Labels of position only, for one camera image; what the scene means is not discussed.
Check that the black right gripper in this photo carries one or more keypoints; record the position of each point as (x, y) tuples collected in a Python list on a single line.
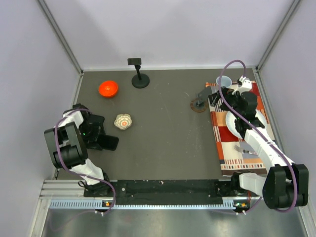
[(228, 94)]

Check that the black camera stand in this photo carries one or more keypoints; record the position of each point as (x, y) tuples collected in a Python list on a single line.
[(140, 80)]

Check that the grey metal phone stand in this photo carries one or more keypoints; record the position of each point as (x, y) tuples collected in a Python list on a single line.
[(200, 103)]

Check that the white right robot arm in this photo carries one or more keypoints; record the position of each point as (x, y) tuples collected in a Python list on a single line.
[(286, 183)]

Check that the colourful patchwork placemat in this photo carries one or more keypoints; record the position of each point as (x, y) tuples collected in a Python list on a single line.
[(232, 160)]

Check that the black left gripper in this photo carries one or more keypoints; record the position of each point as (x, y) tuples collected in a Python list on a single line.
[(97, 127)]

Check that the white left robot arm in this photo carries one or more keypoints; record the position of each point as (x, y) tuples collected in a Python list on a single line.
[(68, 143)]

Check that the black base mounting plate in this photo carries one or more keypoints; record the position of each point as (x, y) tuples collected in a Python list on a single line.
[(206, 191)]

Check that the fork with pink handle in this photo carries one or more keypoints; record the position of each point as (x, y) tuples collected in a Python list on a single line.
[(243, 151)]

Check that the patterned floral small bowl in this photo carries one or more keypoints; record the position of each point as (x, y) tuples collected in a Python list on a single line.
[(123, 121)]

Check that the orange bowl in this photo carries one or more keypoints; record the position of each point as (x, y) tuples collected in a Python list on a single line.
[(108, 88)]

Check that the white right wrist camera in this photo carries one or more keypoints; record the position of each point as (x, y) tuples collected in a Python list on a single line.
[(244, 85)]

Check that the light blue ceramic cup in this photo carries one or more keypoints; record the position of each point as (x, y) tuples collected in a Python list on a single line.
[(226, 82)]

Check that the grey slotted cable duct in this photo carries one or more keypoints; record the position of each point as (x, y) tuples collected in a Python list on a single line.
[(227, 204)]

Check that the black smartphone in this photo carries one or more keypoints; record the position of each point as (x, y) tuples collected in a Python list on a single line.
[(108, 142)]

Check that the white plate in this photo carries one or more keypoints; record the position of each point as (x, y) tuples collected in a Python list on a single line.
[(230, 120)]

